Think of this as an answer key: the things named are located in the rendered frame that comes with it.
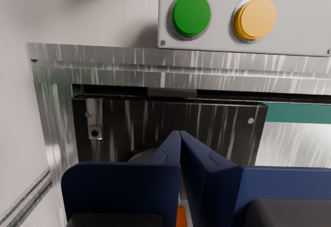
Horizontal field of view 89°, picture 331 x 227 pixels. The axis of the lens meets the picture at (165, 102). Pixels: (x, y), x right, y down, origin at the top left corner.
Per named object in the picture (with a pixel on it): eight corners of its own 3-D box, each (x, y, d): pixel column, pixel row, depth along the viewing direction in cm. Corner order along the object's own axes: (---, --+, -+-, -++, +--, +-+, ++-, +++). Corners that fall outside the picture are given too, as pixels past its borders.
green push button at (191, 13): (172, -3, 19) (173, -9, 17) (208, -1, 19) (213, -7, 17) (170, 36, 20) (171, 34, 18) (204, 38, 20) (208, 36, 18)
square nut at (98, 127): (90, 123, 21) (87, 127, 20) (104, 124, 21) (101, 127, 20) (91, 135, 21) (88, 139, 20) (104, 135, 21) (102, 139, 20)
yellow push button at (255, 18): (234, 1, 19) (243, -5, 17) (270, 3, 19) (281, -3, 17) (229, 39, 20) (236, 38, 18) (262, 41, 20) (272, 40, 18)
